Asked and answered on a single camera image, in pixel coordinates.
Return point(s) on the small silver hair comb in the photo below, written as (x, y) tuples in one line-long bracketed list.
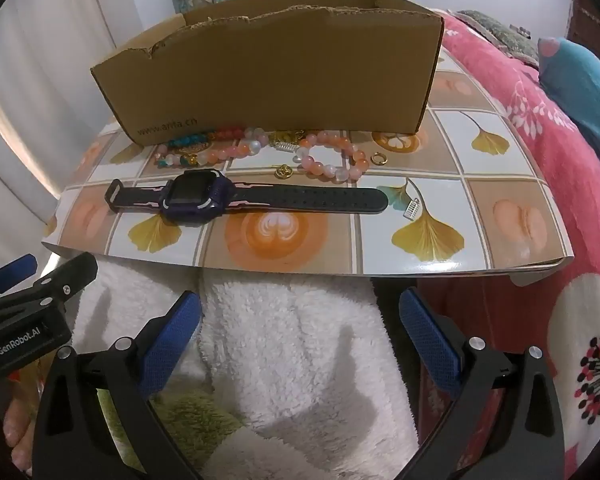
[(413, 209)]

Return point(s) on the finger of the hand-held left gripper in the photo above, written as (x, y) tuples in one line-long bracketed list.
[(15, 270), (65, 280)]

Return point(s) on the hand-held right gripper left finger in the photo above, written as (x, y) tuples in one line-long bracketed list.
[(167, 345)]

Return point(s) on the brown cardboard box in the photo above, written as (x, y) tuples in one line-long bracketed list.
[(280, 70)]

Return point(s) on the teal pillow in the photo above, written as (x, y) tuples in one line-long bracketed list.
[(580, 85)]

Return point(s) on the pink floral blanket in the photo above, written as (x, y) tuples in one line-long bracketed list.
[(555, 170)]

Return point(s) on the small silver clip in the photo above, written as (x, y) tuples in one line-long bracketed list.
[(285, 147)]

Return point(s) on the leaf and coffee print mat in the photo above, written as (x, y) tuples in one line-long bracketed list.
[(480, 200)]

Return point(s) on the gold earring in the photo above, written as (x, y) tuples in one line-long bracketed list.
[(283, 172)]

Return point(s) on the person's left hand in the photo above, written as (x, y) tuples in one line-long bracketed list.
[(22, 425)]

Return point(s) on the white curtain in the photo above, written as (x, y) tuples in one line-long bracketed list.
[(55, 60)]

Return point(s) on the dark purple smartwatch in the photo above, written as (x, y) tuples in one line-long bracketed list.
[(192, 196)]

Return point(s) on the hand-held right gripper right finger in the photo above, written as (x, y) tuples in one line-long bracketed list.
[(430, 345)]

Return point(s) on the grey green patterned cushion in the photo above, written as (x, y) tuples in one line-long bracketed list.
[(500, 30)]

